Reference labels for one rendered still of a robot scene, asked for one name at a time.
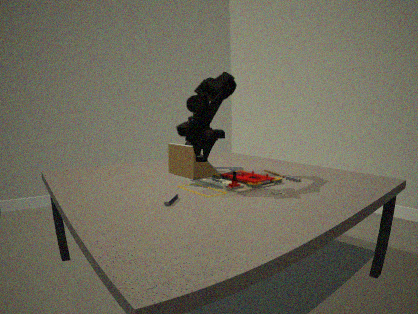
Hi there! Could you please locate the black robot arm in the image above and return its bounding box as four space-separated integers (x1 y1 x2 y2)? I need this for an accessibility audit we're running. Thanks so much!
176 72 237 146

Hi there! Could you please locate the black wheel with grey hub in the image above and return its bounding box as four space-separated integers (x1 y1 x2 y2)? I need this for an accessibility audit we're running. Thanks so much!
196 155 207 162

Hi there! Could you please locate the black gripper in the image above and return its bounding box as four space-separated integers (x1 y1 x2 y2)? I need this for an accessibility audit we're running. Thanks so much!
186 113 225 159

